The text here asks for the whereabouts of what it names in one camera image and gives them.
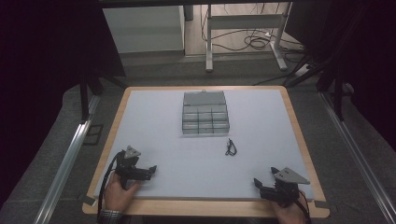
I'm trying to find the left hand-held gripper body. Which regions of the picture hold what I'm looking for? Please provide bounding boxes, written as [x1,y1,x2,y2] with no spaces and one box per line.
[114,145,149,190]

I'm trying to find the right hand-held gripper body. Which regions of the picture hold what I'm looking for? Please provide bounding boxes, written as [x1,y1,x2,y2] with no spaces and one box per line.
[261,167,311,208]

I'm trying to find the person's right hand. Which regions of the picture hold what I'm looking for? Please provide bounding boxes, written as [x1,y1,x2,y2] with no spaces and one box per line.
[272,199,308,224]

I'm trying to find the person's left hand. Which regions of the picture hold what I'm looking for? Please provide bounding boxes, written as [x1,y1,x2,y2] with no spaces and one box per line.
[103,173,142,213]

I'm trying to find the white wood-framed work board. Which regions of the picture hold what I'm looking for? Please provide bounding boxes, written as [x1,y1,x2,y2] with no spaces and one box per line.
[93,88,316,201]

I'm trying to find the clear plastic compartment box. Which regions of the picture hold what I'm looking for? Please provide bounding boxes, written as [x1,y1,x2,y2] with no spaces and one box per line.
[181,90,231,136]

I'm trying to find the black stand legs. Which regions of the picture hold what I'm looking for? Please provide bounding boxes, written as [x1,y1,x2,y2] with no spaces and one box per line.
[78,69,128,123]

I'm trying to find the white power strip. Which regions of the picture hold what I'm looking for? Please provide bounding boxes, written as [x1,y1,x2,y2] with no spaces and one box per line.
[292,63,313,78]

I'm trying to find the black tripod legs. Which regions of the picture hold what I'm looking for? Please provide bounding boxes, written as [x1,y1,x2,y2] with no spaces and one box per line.
[281,54,348,122]

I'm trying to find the black curtain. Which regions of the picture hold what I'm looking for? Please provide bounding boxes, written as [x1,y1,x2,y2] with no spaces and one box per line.
[284,0,396,150]
[0,0,126,206]

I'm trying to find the white cabinet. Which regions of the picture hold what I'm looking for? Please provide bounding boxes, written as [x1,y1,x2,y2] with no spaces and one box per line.
[102,5,187,54]

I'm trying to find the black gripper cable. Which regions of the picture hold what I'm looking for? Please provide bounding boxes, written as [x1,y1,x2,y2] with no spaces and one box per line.
[97,150,126,217]
[294,190,313,224]

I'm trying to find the thin black cord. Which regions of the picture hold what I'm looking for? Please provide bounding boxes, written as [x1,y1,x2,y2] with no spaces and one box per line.
[224,138,238,157]

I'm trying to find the silver metal bracelet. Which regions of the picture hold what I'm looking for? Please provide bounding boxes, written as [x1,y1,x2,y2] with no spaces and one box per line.
[97,208,124,224]

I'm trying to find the aluminium rail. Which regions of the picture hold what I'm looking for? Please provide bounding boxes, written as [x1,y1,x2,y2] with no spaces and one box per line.
[319,91,396,224]
[33,93,101,224]

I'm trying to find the black floor cables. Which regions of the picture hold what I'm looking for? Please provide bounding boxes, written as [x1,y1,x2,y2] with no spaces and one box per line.
[200,3,307,63]

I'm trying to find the white desk frame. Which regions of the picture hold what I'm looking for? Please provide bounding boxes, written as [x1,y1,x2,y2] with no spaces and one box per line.
[205,2,290,74]

